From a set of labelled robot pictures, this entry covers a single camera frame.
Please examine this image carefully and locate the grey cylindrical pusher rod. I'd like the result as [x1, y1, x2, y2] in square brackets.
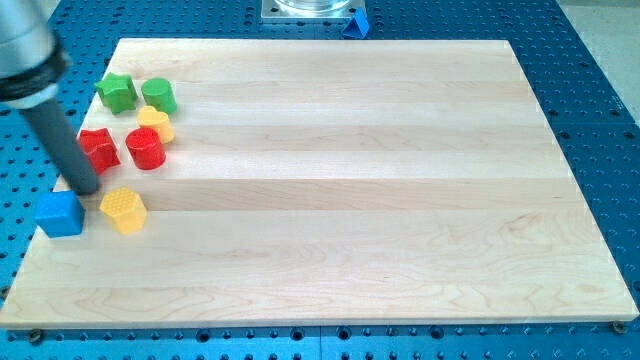
[19, 99, 100, 195]

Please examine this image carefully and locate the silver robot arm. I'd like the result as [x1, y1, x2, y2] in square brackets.
[1, 0, 100, 195]

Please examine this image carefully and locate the yellow heart block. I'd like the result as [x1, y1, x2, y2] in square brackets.
[137, 105, 175, 144]

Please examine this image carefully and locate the red star block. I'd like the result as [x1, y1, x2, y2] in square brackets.
[78, 128, 121, 175]

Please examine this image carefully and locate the blue cube block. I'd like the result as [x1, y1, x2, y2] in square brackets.
[34, 190, 85, 238]

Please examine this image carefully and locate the green star block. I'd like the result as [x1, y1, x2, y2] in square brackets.
[94, 72, 138, 115]

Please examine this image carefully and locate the red cylinder block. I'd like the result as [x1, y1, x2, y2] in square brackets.
[125, 128, 166, 170]

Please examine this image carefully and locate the yellow hexagon block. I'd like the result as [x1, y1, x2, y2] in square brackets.
[99, 187, 147, 234]

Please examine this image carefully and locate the green cylinder block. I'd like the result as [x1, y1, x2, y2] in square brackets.
[141, 77, 177, 114]

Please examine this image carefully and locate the light wooden board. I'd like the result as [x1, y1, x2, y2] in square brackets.
[1, 38, 638, 329]

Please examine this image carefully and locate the blue triangle block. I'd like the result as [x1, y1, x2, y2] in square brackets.
[341, 8, 370, 39]

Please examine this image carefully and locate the blue perforated mounting plate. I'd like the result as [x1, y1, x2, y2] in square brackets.
[1, 0, 639, 359]

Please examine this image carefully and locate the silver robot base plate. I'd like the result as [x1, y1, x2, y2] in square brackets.
[260, 0, 366, 21]

